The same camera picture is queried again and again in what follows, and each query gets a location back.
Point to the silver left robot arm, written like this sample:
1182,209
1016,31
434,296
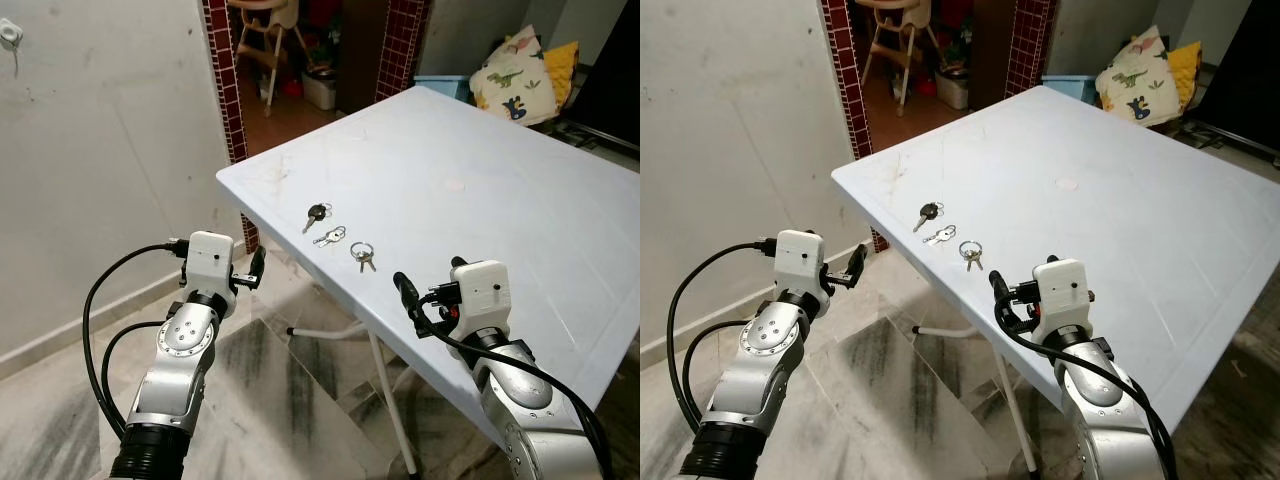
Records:
170,385
745,385

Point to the small silver keys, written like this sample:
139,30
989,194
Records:
945,234
335,236

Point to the white plastic table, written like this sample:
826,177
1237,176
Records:
480,240
1100,240

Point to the black-headed key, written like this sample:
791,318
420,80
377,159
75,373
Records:
930,210
317,212

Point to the white metal table leg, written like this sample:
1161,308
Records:
1015,425
390,400

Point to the red brick tile pillar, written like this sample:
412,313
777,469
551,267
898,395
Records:
1032,45
850,100
402,45
228,100

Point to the white bin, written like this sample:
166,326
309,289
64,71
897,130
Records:
320,90
950,90

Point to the light blue box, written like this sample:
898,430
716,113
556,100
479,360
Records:
1068,87
440,86

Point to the wooden high chair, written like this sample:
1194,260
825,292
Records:
265,35
895,35

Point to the dinosaur print pillow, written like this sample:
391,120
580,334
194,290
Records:
515,80
1138,80

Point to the dark wooden door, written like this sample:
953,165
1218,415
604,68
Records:
358,50
988,50

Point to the yellow pillow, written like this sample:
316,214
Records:
563,70
1187,70

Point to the black panel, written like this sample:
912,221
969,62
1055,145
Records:
1240,70
610,70

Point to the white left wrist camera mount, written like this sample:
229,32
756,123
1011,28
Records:
800,260
210,262

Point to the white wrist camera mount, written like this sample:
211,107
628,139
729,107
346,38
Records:
1062,292
800,260
210,262
482,295

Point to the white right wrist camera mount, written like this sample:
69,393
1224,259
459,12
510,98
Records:
482,295
1062,292

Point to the white adhesive wall hook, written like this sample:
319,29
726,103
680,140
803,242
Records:
10,35

